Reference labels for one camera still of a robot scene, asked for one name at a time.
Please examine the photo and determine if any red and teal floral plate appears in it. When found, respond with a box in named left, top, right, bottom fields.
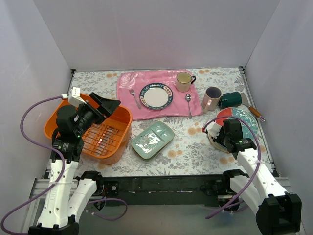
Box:
left=216, top=107, right=258, bottom=140

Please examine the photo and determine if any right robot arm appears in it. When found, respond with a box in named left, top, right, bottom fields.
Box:
left=203, top=116, right=302, bottom=235

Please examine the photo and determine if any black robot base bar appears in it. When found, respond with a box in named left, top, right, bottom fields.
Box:
left=103, top=174, right=235, bottom=207

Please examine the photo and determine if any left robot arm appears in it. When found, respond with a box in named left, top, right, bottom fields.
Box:
left=28, top=93, right=121, bottom=235

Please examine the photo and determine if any orange plastic bin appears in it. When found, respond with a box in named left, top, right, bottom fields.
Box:
left=44, top=94, right=132, bottom=165

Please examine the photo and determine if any metal fork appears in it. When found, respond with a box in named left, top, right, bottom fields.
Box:
left=129, top=89, right=141, bottom=109

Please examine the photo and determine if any dark green mug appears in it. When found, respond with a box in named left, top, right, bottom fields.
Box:
left=218, top=92, right=242, bottom=109

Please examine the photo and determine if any pink mug purple inside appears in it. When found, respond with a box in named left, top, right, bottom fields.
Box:
left=201, top=87, right=222, bottom=113

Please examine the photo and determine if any floral tablecloth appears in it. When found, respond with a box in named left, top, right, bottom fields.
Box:
left=71, top=67, right=274, bottom=177

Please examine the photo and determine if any white plate green rim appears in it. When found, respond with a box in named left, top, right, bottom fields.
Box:
left=139, top=83, right=174, bottom=110

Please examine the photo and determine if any metal spoon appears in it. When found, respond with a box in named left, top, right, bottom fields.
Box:
left=185, top=93, right=192, bottom=119

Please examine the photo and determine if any light green divided tray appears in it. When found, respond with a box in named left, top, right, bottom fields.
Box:
left=131, top=121, right=175, bottom=161

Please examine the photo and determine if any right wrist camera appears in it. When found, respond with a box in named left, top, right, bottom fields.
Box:
left=204, top=122, right=222, bottom=140

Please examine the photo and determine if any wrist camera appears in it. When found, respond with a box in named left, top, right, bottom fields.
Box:
left=61, top=86, right=86, bottom=108
left=204, top=122, right=222, bottom=140

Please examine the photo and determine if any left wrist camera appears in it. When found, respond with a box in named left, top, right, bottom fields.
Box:
left=61, top=86, right=86, bottom=108

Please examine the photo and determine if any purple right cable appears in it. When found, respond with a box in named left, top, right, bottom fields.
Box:
left=202, top=116, right=262, bottom=220

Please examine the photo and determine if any wooden handled metal spatula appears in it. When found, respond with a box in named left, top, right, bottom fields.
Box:
left=240, top=93, right=266, bottom=122

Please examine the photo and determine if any cream mug black handle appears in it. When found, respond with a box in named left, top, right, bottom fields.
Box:
left=176, top=72, right=196, bottom=92

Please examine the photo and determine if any aluminium frame rail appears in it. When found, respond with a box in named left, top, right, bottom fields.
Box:
left=238, top=66, right=280, bottom=177

